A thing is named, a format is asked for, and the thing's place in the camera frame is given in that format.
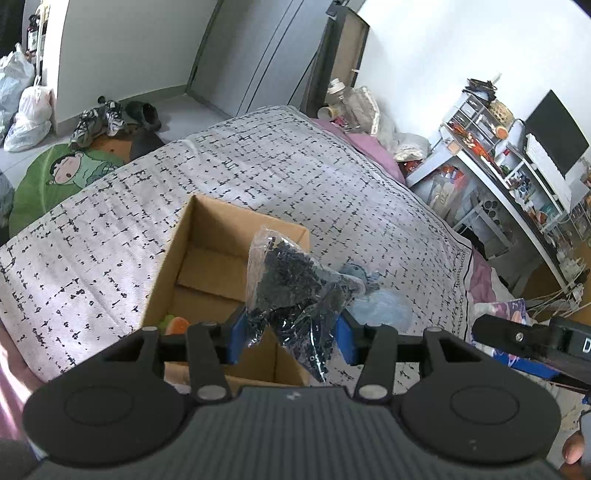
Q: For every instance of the white black-patterned bed blanket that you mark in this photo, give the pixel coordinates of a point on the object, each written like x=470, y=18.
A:
x=277, y=175

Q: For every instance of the brown cardboard box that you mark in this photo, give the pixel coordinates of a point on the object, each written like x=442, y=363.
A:
x=207, y=230

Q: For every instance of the clear bag of dark pieces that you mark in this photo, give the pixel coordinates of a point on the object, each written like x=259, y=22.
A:
x=288, y=281

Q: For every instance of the clear crumpled plastic bag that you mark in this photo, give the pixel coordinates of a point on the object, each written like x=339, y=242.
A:
x=369, y=110

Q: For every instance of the white desk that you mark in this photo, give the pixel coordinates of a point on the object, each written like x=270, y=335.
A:
x=466, y=161

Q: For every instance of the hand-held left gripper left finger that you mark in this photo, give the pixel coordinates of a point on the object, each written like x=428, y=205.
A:
x=235, y=340

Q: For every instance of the dark green clog shoes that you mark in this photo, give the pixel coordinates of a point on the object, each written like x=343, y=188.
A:
x=144, y=115

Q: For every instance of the dark glass bottle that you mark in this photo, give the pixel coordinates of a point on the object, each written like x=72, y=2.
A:
x=33, y=32

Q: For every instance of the black monitor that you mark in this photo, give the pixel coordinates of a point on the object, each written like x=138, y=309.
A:
x=556, y=131

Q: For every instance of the green cartoon round rug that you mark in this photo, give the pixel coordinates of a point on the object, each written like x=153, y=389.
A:
x=39, y=196

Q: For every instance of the white crumpled bag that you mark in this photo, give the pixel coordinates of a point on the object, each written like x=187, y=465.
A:
x=412, y=145

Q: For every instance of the paper cup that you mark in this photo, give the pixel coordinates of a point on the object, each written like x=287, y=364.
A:
x=327, y=112

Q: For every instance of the white keyboard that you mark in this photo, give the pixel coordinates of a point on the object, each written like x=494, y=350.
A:
x=547, y=159

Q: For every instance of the orange and green plush toy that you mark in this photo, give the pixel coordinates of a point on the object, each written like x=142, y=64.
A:
x=174, y=326

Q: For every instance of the grey patterned sneaker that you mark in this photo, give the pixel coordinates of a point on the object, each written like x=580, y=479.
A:
x=114, y=117
x=87, y=127

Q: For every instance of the white plastic bag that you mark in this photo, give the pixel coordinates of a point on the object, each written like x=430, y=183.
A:
x=31, y=117

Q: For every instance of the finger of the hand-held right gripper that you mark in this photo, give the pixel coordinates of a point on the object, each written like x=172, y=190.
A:
x=512, y=338

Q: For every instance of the colourful printed cushion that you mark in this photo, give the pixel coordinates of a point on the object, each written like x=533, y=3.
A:
x=505, y=314

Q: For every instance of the clear plastic bottle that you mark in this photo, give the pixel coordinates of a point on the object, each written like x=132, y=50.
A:
x=337, y=94

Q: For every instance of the black framed brown board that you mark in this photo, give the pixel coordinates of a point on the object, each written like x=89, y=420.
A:
x=344, y=50

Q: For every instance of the grey sliding door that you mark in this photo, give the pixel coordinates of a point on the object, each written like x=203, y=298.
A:
x=258, y=50

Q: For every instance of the woven basket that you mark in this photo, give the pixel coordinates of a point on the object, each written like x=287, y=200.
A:
x=501, y=113

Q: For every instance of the clear drawer organiser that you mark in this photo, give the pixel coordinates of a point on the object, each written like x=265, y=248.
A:
x=468, y=113

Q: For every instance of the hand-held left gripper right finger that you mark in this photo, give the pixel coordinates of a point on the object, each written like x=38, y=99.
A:
x=347, y=342

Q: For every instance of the translucent plastic bag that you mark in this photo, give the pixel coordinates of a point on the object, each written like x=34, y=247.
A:
x=11, y=78

